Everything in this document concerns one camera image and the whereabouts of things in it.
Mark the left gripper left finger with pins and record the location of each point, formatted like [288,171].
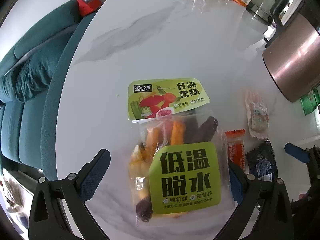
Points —
[92,173]

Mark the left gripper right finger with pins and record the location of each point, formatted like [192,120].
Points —
[237,179]

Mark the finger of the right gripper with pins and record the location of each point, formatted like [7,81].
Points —
[297,152]

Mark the black snack packet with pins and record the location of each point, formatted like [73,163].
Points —
[262,163]

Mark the red small snack bar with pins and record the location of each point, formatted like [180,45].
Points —
[235,145]

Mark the dried fruit vegetable bag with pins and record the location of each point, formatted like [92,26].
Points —
[178,170]

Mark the clear pink candy packet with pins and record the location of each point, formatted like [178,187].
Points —
[257,115]

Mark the person hand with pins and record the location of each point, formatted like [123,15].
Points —
[303,196]

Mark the green tray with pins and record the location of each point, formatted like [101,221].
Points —
[310,101]

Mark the copper thermos jug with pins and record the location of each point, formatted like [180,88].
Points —
[292,54]

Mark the teal cushion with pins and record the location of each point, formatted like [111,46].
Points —
[34,76]

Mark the teal sofa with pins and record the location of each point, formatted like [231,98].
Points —
[28,129]

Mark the smoky glass pitcher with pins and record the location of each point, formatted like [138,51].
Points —
[260,9]

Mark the red smart display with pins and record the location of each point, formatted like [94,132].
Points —
[87,7]

